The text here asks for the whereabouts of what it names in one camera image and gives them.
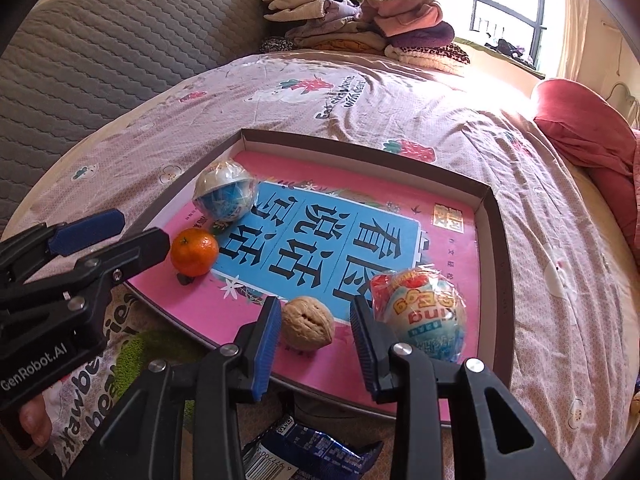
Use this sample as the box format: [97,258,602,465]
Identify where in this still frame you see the blue snack packet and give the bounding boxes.
[242,412,386,480]

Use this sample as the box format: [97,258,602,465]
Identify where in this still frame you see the person's left hand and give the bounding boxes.
[17,392,54,448]

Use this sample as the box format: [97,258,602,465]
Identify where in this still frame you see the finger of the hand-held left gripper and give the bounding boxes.
[0,209,127,286]
[62,228,172,317]

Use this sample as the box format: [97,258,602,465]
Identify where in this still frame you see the pile of folded clothes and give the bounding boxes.
[255,0,471,77]

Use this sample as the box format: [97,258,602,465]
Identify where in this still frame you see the green scrunchie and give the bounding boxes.
[114,332,198,426]

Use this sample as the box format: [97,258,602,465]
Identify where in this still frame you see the tangerine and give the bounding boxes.
[170,228,220,277]

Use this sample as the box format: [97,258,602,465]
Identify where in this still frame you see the walnut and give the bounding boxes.
[280,296,335,350]

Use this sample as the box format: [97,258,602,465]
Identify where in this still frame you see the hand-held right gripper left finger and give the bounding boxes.
[60,296,284,480]

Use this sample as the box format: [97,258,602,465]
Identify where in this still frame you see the dark clothes on windowsill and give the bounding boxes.
[487,37,536,66]

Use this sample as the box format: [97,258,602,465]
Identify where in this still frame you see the white handbag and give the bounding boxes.
[607,82,640,126]

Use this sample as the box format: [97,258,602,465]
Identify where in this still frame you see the white toy egg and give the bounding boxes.
[192,159,259,222]

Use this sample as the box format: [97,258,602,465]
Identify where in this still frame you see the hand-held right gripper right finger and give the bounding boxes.
[349,296,576,480]

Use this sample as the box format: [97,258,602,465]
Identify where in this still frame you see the cream curtain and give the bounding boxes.
[555,0,592,81]

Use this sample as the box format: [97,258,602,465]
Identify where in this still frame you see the strawberry print bed sheet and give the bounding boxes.
[0,50,640,480]

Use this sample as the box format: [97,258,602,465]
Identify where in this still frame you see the pink quilt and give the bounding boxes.
[631,127,640,201]

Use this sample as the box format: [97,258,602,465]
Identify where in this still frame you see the red and blue toy egg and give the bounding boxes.
[372,267,468,365]

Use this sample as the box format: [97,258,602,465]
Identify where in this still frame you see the pink pillow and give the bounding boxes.
[531,78,638,196]

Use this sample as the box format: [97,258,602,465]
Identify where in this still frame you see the grey quilted headboard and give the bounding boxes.
[0,0,273,241]

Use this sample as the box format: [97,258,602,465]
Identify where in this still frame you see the pink cardboard box tray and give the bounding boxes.
[122,128,516,428]

